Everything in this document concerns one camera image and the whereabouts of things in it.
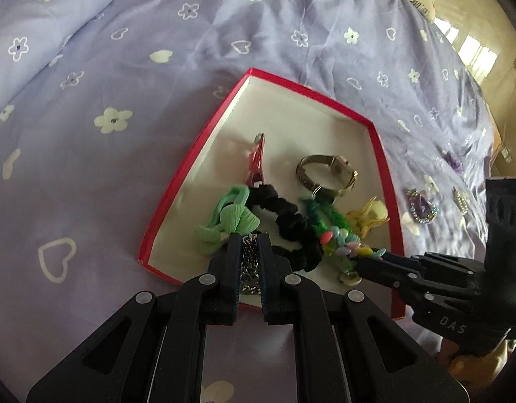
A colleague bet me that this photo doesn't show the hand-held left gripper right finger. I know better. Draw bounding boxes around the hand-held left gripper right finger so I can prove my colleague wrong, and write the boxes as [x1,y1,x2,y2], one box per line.
[258,233,473,403]

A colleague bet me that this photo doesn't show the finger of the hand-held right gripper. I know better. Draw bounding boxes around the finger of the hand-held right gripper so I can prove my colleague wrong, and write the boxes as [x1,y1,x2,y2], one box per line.
[357,258,516,355]
[382,251,487,292]

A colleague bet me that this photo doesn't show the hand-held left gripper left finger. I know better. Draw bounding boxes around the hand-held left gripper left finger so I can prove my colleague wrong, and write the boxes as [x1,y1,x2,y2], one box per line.
[26,233,242,403]

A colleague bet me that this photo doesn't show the silver chain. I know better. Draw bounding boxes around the silver chain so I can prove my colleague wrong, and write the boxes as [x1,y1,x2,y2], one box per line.
[239,235,265,297]

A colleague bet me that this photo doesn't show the green bow hair tie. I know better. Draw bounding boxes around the green bow hair tie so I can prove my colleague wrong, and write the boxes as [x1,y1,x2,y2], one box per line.
[194,185,261,257]

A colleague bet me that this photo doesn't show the pastel beaded bracelet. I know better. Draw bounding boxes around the pastel beaded bracelet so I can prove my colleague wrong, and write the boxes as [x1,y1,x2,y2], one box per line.
[321,226,387,286]

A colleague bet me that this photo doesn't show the black scrunchie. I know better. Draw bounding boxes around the black scrunchie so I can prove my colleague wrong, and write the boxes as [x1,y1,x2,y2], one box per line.
[245,184,326,273]

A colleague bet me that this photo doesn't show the yellow hair claw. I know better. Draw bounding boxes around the yellow hair claw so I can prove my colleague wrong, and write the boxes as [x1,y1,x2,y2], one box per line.
[346,196,391,236]

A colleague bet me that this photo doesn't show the green braided bracelet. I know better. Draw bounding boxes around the green braided bracelet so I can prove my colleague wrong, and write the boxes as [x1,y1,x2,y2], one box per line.
[300,195,347,240]

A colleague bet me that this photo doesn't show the pink hair clip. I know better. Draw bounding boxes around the pink hair clip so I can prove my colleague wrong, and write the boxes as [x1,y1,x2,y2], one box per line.
[247,133,267,187]

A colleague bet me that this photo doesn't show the gold wristwatch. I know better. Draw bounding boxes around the gold wristwatch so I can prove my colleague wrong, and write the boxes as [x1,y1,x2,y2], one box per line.
[295,154,359,197]

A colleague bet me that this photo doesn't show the red shallow box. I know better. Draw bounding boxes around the red shallow box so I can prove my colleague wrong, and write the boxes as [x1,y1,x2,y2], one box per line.
[138,68,406,320]

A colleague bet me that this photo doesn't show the person's right hand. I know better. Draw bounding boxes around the person's right hand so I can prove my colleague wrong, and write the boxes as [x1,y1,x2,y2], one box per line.
[436,336,508,372]

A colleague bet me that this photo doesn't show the purple gem brooch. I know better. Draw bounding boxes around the purple gem brooch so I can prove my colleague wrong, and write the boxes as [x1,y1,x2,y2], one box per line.
[405,188,440,224]

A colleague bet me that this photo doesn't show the purple scrunchie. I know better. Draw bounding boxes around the purple scrunchie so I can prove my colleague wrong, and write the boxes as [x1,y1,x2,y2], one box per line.
[443,151,464,173]

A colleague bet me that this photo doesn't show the purple floral blanket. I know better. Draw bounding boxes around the purple floral blanket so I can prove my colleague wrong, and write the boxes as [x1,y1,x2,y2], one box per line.
[0,0,506,403]

